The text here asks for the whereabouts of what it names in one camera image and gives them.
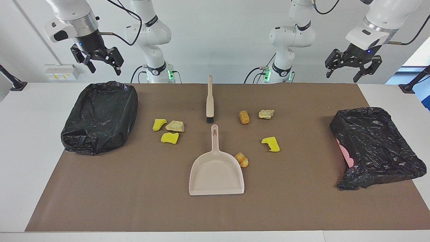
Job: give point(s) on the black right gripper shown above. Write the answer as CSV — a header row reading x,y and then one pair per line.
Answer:
x,y
89,42

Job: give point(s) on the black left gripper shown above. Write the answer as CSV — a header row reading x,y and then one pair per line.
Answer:
x,y
361,52

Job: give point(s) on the small yellow sponge piece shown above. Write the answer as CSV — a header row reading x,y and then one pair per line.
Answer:
x,y
158,124

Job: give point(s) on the tan rock piece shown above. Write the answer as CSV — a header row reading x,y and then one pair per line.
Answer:
x,y
175,126
266,114

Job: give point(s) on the wide yellow sponge piece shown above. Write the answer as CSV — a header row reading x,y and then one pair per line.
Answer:
x,y
169,138

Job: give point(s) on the notched yellow sponge piece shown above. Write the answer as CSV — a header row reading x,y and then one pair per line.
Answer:
x,y
272,145

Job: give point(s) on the beige hand brush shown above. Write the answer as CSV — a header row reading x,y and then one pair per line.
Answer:
x,y
210,101

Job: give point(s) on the brown bread roll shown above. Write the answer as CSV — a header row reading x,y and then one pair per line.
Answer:
x,y
244,117

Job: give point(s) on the golden croissant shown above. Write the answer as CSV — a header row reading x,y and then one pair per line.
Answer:
x,y
242,160

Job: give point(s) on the beige plastic dustpan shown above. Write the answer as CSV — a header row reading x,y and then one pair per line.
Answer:
x,y
216,178

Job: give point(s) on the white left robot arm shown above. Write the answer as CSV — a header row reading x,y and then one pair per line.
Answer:
x,y
292,37

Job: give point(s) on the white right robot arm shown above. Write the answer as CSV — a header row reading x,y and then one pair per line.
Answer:
x,y
151,33

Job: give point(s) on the black trash bag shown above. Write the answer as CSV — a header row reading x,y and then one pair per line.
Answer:
x,y
376,144
100,114

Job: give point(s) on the pink plastic bin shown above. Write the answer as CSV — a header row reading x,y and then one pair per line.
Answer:
x,y
346,154

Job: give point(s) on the brown table mat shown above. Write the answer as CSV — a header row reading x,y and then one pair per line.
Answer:
x,y
215,208

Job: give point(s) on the white wall socket box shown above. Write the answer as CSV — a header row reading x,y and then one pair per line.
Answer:
x,y
60,72

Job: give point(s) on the black camera stand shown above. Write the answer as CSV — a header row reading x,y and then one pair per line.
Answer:
x,y
413,84
13,82

